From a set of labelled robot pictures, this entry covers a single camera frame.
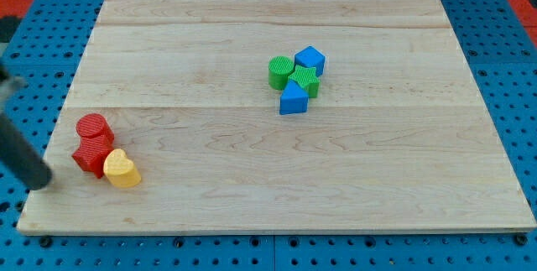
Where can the blue cube block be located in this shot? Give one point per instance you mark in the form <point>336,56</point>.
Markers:
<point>310,57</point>

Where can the green star block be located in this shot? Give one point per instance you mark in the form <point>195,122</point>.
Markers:
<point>306,78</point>

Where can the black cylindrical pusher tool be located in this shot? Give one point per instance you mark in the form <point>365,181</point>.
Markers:
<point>17,154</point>

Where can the green cylinder block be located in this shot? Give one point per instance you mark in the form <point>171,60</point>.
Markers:
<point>279,69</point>

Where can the red hexagon block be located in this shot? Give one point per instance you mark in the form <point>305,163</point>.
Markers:
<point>91,154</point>

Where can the red cylinder block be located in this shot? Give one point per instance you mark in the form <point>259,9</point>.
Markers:
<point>93,125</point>

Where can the wooden board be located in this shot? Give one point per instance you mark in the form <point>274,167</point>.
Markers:
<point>398,141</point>

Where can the yellow heart block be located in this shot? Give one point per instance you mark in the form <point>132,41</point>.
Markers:
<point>120,170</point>

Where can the blue triangle block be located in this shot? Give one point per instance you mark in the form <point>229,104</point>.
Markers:
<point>293,99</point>

